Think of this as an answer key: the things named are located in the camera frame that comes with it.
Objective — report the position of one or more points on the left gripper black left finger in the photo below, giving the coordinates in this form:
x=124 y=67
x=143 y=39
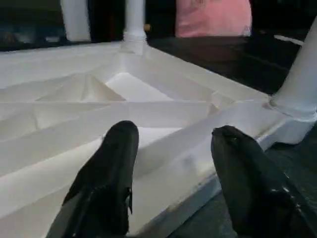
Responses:
x=104 y=188

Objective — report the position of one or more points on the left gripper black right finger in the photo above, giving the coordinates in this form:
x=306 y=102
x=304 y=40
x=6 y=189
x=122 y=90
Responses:
x=257 y=198

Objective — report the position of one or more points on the white plastic table top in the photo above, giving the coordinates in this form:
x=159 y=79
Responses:
x=148 y=99

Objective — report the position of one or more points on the white plastic table leg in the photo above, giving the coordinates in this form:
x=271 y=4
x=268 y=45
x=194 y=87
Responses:
x=299 y=79
x=134 y=20

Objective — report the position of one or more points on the black work mat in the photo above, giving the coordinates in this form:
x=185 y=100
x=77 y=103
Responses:
x=237 y=59

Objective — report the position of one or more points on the black furniture with yellow label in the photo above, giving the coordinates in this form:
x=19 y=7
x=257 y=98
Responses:
x=277 y=17

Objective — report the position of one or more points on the pink pillow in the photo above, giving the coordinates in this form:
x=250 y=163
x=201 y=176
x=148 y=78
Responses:
x=213 y=17

